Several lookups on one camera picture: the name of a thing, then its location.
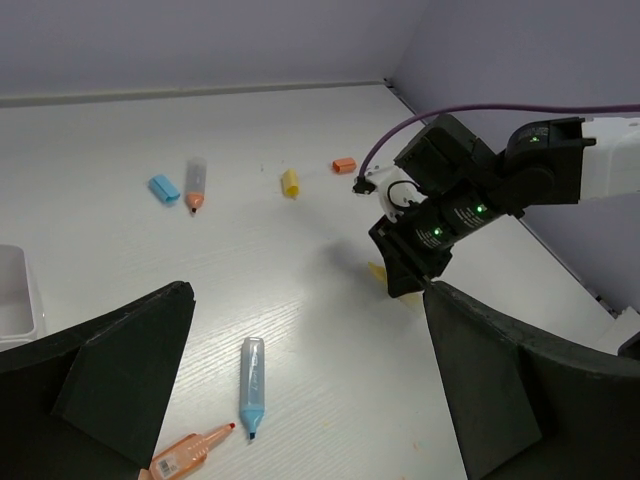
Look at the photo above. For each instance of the orange tip clear highlighter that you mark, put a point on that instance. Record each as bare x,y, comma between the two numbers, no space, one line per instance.
195,184

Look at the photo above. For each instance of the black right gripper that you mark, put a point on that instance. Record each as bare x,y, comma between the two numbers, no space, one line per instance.
455,170

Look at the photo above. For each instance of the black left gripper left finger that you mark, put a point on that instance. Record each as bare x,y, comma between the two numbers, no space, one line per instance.
89,401

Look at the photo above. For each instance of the blue highlighter pen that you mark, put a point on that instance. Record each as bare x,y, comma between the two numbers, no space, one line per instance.
252,404

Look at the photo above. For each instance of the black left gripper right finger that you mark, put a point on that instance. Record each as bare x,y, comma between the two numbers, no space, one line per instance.
527,404

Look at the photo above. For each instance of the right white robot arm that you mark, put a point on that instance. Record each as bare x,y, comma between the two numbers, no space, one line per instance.
565,161

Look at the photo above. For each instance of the orange highlighter pen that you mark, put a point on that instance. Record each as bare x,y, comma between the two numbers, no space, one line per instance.
186,455

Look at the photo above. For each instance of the white compartment organizer box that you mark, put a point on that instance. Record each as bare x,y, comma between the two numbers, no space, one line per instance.
22,312

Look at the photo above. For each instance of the yellow highlighter pen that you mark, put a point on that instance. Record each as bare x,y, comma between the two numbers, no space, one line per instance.
398,285

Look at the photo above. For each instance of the blue highlighter cap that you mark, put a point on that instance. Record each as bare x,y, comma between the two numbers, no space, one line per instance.
163,189

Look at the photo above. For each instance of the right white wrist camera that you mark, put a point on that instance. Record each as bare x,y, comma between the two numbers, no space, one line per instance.
395,190

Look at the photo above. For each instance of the orange highlighter cap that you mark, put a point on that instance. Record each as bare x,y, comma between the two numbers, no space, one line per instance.
344,165

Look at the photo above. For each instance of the yellow highlighter cap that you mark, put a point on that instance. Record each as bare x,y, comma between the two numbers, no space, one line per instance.
290,184

